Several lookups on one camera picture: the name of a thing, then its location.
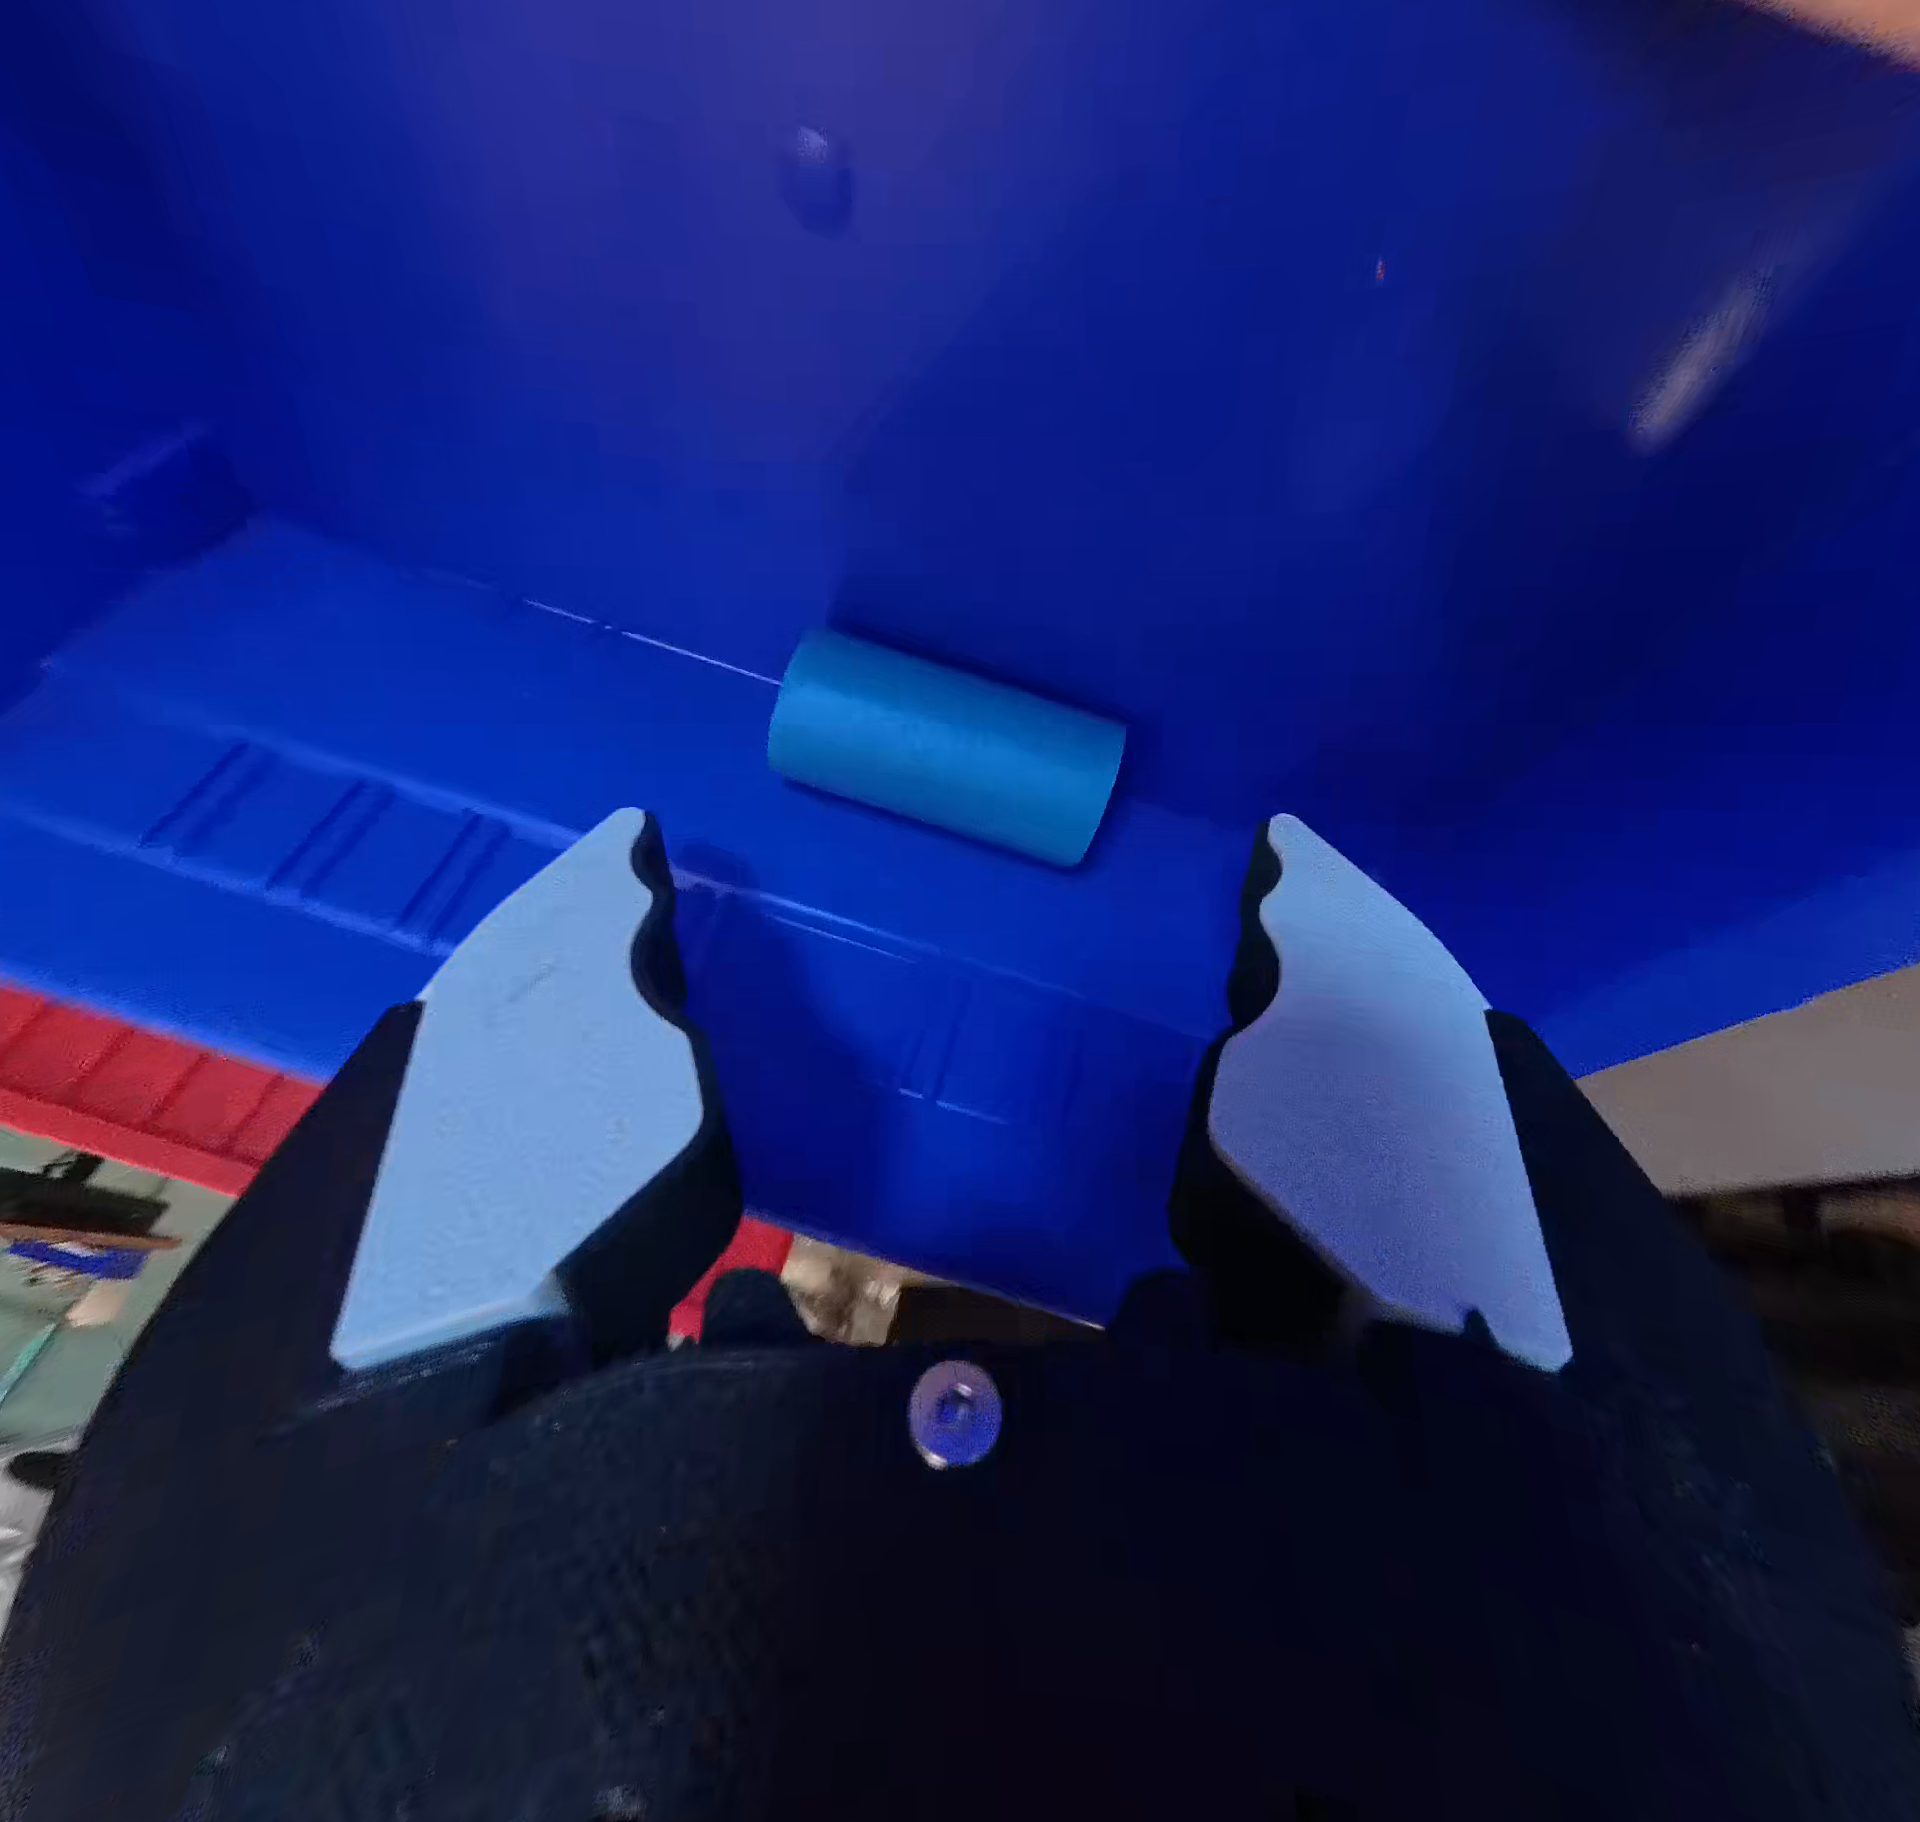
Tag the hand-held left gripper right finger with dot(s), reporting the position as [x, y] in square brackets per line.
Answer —
[1365, 1103]

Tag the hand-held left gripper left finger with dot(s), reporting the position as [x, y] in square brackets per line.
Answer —
[511, 1103]

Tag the light blue wooden cylinder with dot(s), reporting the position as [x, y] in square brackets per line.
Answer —
[945, 750]

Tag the blue plastic bin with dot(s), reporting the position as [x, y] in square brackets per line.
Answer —
[1050, 353]

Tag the red plastic bin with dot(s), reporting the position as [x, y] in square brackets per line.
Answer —
[134, 1086]

